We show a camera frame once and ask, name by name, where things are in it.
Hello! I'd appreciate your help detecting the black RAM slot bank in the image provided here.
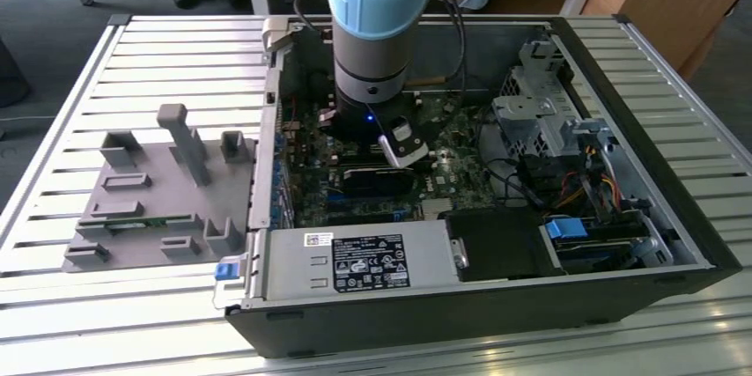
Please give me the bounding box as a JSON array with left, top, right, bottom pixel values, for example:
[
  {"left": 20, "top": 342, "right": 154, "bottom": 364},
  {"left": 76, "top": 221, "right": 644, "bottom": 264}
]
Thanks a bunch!
[{"left": 338, "top": 151, "right": 435, "bottom": 169}]

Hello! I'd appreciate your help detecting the black graphics card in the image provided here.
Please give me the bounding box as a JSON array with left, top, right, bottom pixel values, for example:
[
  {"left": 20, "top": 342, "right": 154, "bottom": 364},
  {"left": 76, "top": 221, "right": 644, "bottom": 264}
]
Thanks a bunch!
[{"left": 340, "top": 165, "right": 420, "bottom": 198}]

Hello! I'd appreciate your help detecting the green motherboard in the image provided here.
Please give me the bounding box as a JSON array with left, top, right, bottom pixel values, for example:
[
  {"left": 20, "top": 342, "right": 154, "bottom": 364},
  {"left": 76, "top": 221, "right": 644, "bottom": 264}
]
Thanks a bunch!
[{"left": 275, "top": 92, "right": 508, "bottom": 228}]

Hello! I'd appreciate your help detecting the silver chipset heatsink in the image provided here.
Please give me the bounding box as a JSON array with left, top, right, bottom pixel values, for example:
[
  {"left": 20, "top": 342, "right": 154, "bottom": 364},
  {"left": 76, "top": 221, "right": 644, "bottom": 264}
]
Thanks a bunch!
[{"left": 420, "top": 199, "right": 459, "bottom": 221}]

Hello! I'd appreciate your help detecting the silver drive cage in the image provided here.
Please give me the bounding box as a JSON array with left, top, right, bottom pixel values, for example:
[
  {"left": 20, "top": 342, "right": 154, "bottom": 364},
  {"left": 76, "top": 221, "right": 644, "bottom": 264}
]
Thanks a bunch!
[{"left": 490, "top": 39, "right": 596, "bottom": 158}]

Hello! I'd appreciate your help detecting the silver power supply with label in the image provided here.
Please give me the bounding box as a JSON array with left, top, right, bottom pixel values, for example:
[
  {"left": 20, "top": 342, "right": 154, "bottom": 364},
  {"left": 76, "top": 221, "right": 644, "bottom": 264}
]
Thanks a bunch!
[{"left": 251, "top": 219, "right": 460, "bottom": 303}]

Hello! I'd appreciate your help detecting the grey parts rack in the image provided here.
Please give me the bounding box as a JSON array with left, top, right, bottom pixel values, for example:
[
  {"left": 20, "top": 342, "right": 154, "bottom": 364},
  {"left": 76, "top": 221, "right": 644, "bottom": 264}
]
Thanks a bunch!
[{"left": 62, "top": 102, "right": 262, "bottom": 274}]

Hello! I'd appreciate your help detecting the green RAM stick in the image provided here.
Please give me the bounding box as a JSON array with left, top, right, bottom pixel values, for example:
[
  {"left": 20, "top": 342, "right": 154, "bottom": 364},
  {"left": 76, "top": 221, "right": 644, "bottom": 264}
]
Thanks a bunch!
[{"left": 104, "top": 214, "right": 196, "bottom": 233}]

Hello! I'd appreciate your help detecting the blue case latch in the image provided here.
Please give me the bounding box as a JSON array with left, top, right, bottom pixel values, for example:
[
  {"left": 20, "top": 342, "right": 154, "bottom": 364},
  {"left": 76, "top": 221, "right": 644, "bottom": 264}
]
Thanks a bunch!
[{"left": 214, "top": 262, "right": 243, "bottom": 283}]

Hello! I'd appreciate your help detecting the hard disk in blue carrier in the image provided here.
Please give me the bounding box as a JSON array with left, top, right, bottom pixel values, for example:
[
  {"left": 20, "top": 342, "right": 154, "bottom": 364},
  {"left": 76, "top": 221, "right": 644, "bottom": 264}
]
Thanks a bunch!
[{"left": 543, "top": 216, "right": 639, "bottom": 273}]

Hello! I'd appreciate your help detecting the black open PC case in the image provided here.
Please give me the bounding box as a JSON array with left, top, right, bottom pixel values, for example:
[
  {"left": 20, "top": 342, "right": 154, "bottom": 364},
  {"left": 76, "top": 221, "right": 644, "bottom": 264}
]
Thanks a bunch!
[{"left": 223, "top": 14, "right": 743, "bottom": 359}]

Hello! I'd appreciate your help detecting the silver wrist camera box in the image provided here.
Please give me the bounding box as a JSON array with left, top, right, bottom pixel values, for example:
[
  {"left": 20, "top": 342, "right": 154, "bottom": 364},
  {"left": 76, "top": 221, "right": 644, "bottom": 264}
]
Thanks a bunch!
[{"left": 375, "top": 114, "right": 431, "bottom": 170}]

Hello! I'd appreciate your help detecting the grey case handle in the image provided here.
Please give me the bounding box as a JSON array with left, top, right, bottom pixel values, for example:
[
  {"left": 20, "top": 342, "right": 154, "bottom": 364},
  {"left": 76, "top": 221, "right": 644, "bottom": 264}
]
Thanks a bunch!
[{"left": 258, "top": 17, "right": 302, "bottom": 50}]

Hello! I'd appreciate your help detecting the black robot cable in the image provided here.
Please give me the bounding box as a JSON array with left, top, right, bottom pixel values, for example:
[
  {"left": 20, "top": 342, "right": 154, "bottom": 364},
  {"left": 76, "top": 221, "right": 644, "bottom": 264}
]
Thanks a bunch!
[{"left": 292, "top": 0, "right": 471, "bottom": 107}]

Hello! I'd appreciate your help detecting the coloured wire bundle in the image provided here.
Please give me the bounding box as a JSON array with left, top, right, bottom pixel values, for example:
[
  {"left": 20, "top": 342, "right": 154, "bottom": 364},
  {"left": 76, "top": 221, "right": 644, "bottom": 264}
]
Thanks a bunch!
[{"left": 558, "top": 145, "right": 626, "bottom": 210}]

